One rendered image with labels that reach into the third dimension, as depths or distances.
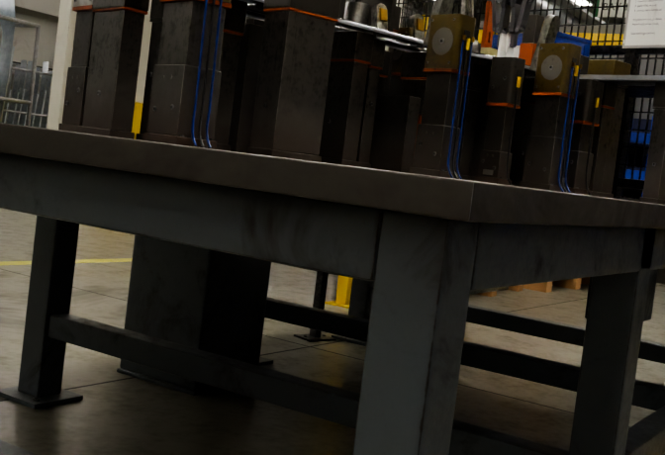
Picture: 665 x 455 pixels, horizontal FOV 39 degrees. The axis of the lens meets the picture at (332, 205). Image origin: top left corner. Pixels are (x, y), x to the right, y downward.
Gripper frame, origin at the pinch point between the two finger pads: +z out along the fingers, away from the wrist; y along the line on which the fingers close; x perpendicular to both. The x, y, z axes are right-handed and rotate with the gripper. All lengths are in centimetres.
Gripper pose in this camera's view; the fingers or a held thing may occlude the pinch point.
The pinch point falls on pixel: (506, 47)
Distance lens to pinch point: 249.2
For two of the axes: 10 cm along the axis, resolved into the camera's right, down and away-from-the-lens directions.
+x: 7.5, 0.6, 6.6
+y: 6.5, 1.1, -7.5
